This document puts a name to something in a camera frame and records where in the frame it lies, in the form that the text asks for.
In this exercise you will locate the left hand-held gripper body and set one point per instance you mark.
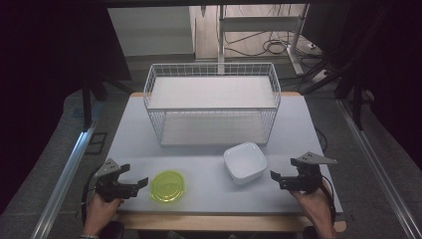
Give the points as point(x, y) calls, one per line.
point(107, 186)

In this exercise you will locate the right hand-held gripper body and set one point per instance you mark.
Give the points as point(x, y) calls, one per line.
point(307, 177)

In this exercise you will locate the clear container with green lid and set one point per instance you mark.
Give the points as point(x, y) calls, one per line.
point(167, 186)

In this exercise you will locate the person's left hand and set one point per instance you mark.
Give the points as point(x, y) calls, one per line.
point(99, 214)

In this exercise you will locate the person's right hand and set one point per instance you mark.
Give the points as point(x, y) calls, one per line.
point(315, 209)

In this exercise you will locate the white square bowl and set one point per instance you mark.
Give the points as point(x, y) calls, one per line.
point(245, 162)

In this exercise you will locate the black stand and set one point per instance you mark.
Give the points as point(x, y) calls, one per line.
point(88, 106)
point(357, 106)

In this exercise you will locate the white power strip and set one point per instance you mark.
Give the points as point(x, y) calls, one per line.
point(321, 76)

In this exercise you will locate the black curtain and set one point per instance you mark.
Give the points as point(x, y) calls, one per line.
point(391, 73)
point(49, 83)

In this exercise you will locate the black floor frame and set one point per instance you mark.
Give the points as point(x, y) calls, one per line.
point(97, 142)

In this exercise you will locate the aluminium rail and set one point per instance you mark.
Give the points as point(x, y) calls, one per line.
point(63, 186)
point(375, 159)

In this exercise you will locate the white desk frame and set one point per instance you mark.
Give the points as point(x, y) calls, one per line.
point(258, 24)

